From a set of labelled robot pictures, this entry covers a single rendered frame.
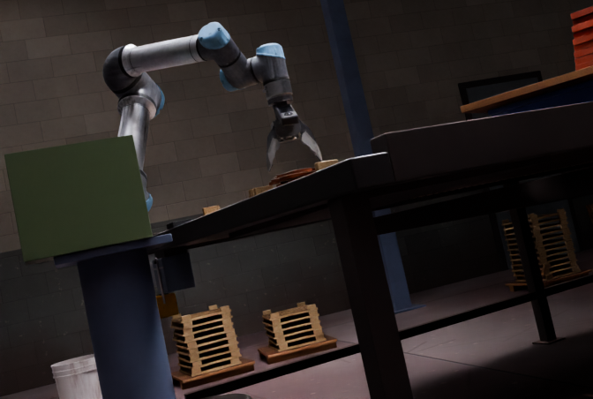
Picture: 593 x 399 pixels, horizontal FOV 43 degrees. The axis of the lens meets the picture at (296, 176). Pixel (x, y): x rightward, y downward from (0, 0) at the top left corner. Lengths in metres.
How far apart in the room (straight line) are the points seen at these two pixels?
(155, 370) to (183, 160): 5.72
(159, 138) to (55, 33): 1.41
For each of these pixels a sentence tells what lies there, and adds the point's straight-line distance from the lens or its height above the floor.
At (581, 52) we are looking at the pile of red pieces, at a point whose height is 1.12.
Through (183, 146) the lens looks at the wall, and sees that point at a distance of 7.52.
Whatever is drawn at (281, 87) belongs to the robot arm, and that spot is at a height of 1.21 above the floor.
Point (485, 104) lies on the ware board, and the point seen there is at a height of 1.03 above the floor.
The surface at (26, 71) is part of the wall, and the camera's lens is 7.61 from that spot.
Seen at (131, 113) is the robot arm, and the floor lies 1.26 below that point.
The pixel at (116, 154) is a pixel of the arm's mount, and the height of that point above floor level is 1.08.
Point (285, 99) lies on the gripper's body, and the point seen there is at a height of 1.18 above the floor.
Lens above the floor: 0.79
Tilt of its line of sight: 5 degrees up
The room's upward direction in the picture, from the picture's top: 12 degrees counter-clockwise
